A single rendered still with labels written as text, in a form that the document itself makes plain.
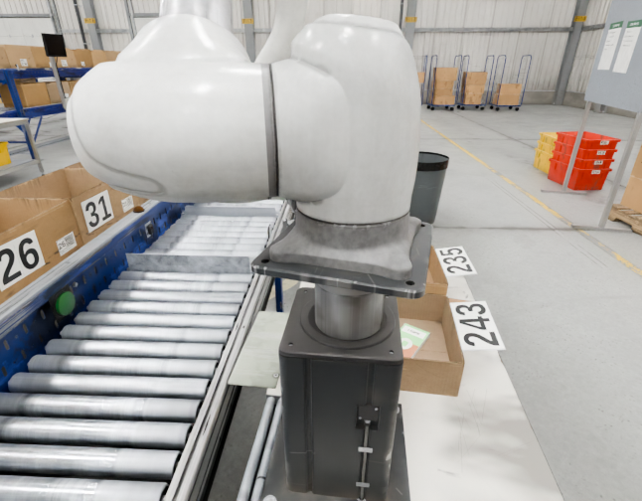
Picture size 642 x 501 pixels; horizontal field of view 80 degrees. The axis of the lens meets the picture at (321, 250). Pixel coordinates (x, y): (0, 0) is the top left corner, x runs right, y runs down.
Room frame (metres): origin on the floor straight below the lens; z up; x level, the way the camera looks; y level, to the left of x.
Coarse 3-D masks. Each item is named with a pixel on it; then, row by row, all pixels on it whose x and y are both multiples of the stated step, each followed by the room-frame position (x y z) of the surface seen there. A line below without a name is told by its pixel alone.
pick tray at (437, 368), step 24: (408, 312) 0.92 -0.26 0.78; (432, 312) 0.91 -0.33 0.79; (432, 336) 0.84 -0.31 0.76; (456, 336) 0.74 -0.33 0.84; (408, 360) 0.65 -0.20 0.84; (432, 360) 0.65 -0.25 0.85; (456, 360) 0.69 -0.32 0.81; (408, 384) 0.65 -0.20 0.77; (432, 384) 0.64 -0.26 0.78; (456, 384) 0.64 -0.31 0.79
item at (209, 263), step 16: (128, 256) 1.25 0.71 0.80; (144, 256) 1.25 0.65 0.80; (160, 256) 1.25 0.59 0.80; (176, 256) 1.25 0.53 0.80; (192, 256) 1.24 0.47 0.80; (208, 256) 1.24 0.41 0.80; (224, 256) 1.24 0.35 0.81; (240, 256) 1.23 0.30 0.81; (208, 272) 1.24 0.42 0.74; (224, 272) 1.24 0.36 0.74; (240, 272) 1.23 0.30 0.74
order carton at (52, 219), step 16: (0, 208) 1.18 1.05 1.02; (16, 208) 1.17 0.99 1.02; (32, 208) 1.17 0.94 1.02; (48, 208) 1.17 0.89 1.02; (64, 208) 1.13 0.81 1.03; (0, 224) 1.18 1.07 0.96; (16, 224) 1.17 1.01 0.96; (32, 224) 0.99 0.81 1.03; (48, 224) 1.05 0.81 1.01; (64, 224) 1.11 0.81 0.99; (0, 240) 0.88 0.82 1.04; (48, 240) 1.03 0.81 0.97; (80, 240) 1.16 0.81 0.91; (48, 256) 1.01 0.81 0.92; (64, 256) 1.07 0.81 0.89; (32, 272) 0.94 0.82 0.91; (16, 288) 0.87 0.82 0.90; (0, 304) 0.81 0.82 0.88
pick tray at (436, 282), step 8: (432, 248) 1.23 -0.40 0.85; (432, 256) 1.21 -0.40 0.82; (432, 264) 1.19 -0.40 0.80; (440, 264) 1.09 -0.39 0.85; (432, 272) 1.17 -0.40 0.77; (440, 272) 1.07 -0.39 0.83; (432, 280) 1.14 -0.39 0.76; (440, 280) 1.06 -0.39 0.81; (432, 288) 0.97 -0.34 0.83; (440, 288) 0.97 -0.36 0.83
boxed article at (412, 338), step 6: (402, 330) 0.85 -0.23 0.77; (408, 330) 0.85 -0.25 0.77; (414, 330) 0.85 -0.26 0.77; (420, 330) 0.85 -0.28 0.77; (402, 336) 0.83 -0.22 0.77; (408, 336) 0.83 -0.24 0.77; (414, 336) 0.83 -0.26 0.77; (420, 336) 0.83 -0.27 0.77; (426, 336) 0.83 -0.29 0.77; (402, 342) 0.80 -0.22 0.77; (408, 342) 0.80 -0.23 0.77; (414, 342) 0.80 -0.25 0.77; (420, 342) 0.80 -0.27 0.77; (402, 348) 0.78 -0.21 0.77; (408, 348) 0.78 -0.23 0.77; (414, 348) 0.78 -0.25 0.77; (408, 354) 0.76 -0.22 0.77; (414, 354) 0.76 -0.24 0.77
